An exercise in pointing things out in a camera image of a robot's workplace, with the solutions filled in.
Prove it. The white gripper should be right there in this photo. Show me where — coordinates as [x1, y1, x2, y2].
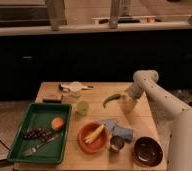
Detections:
[119, 95, 137, 114]

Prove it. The green chili pepper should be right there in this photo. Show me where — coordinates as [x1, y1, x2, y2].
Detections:
[102, 93, 121, 108]

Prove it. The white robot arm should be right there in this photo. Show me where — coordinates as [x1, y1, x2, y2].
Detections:
[124, 70, 192, 171]

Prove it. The small metal cup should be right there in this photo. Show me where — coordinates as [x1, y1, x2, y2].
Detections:
[110, 136, 125, 152]

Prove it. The green plastic cup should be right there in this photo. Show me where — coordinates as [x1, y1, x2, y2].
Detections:
[77, 101, 89, 116]

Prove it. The blue cloth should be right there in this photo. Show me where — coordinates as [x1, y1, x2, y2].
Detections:
[101, 119, 133, 143]

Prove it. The orange bowl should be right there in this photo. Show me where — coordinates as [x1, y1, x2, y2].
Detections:
[77, 122, 109, 154]

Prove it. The clear glass jar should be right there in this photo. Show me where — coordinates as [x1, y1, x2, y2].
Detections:
[69, 90, 81, 102]

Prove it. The yellow corn cob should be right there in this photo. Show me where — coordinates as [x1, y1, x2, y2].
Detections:
[85, 125, 104, 144]

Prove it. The dark purple bowl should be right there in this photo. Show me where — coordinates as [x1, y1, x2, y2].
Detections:
[133, 137, 163, 167]

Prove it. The white citrus squeezer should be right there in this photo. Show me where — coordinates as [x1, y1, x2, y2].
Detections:
[59, 81, 93, 92]

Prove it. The orange fruit half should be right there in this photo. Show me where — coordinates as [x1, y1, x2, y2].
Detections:
[51, 117, 65, 131]

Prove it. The green plastic tray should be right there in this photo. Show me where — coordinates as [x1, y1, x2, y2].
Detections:
[7, 103, 72, 164]

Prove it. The bunch of dark grapes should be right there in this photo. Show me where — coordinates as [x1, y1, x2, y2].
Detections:
[23, 127, 52, 142]

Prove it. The metal fork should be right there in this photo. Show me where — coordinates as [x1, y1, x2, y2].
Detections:
[22, 135, 60, 157]

